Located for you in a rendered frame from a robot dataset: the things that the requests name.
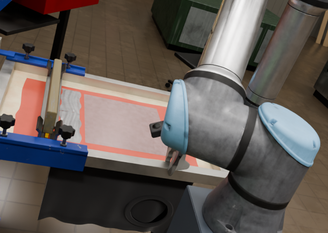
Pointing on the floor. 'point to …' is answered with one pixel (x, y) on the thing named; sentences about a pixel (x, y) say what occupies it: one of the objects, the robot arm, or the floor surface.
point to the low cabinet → (199, 20)
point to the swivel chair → (191, 60)
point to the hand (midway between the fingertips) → (167, 167)
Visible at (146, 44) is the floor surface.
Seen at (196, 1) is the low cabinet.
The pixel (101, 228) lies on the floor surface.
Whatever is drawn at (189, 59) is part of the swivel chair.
